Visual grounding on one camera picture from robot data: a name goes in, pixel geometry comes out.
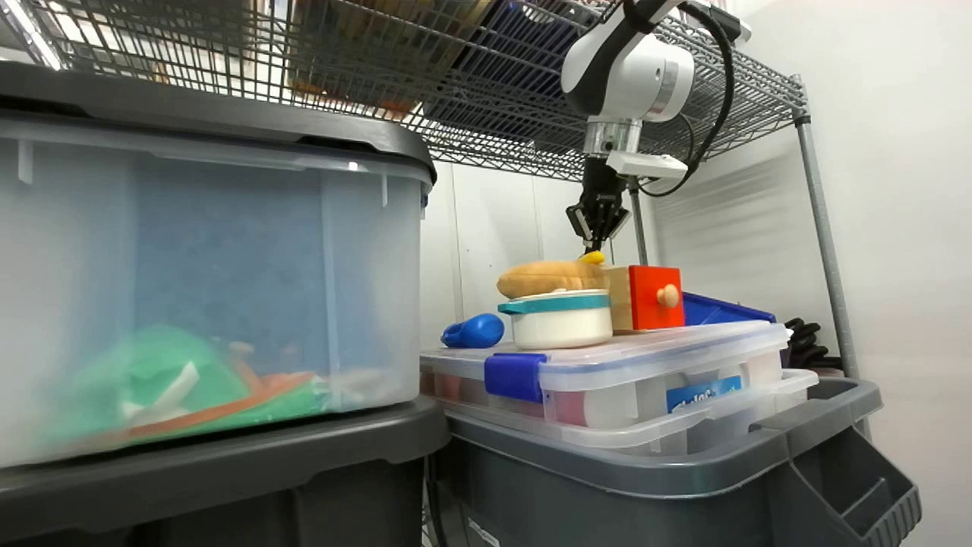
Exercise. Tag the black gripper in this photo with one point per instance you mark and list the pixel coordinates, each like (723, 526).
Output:
(598, 188)

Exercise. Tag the red wooden drawer box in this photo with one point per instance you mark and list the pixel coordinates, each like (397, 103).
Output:
(654, 295)

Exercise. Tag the yellow rubber duck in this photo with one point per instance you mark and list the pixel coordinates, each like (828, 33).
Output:
(592, 260)

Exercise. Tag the grey metal shelf pole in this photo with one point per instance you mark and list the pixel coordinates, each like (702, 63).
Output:
(639, 229)
(831, 274)

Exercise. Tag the toy bread loaf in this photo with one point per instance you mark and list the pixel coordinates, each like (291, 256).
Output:
(547, 279)

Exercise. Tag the white bowl teal rim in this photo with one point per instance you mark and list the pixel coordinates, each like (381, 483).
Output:
(557, 325)

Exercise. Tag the clear container blue clips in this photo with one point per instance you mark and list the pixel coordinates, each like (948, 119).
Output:
(607, 382)

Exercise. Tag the blue plastic toy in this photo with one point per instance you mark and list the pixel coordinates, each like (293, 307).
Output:
(472, 333)

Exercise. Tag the dark blue item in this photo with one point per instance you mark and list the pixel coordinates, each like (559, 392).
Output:
(528, 49)

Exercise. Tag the clear plastic tray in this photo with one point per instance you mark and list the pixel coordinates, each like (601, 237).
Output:
(738, 405)

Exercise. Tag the grey tote with lid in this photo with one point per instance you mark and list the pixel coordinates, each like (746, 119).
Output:
(649, 496)

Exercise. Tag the brown box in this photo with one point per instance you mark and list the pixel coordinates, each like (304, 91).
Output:
(383, 40)

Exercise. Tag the orange strip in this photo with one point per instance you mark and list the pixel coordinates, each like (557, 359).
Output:
(275, 388)

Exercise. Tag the large clear bin grey lid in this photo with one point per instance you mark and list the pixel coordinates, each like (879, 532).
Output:
(233, 253)

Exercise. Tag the green cloth item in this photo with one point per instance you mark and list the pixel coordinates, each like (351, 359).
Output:
(154, 382)

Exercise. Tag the dark grey storage tote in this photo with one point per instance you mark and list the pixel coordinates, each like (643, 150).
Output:
(200, 496)

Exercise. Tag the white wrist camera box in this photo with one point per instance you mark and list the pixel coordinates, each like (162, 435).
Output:
(649, 166)

